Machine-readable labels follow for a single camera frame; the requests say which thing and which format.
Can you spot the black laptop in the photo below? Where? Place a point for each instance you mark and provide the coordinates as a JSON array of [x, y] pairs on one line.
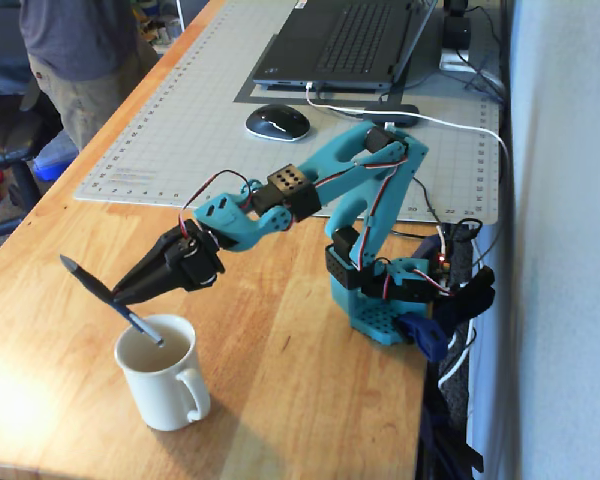
[[350, 45]]

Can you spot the black power adapter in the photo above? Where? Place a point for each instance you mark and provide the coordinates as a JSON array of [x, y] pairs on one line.
[[457, 31]]

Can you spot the person in grey shirt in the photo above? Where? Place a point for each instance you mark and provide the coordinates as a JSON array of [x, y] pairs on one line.
[[80, 45]]

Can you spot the black usb hub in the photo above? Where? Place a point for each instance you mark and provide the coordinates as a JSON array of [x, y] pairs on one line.
[[390, 115]]

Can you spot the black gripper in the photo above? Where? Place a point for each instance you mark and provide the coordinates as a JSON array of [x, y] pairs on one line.
[[172, 262]]

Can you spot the dark blue pen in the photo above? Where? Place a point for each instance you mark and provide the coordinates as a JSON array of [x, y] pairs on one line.
[[92, 282]]

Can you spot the blue table clamp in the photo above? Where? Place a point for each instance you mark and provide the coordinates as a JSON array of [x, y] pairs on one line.
[[425, 335]]

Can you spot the grey cutting mat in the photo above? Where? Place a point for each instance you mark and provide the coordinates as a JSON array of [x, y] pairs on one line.
[[195, 125]]

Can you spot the black office chair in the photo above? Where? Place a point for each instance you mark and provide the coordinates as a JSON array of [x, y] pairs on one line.
[[5, 130]]

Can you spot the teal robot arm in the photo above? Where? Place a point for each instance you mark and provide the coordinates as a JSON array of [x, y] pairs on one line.
[[340, 165]]

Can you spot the black computer mouse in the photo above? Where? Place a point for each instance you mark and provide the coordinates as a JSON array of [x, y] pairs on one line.
[[277, 122]]

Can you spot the white ceramic mug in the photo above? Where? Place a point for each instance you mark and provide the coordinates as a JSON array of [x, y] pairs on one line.
[[155, 390]]

